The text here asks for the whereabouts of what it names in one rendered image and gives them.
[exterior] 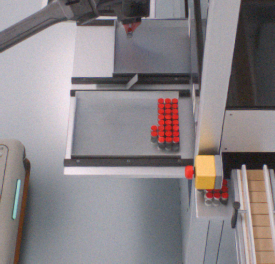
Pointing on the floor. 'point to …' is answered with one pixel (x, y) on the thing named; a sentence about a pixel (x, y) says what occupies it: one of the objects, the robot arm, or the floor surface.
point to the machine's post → (212, 100)
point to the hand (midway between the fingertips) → (129, 30)
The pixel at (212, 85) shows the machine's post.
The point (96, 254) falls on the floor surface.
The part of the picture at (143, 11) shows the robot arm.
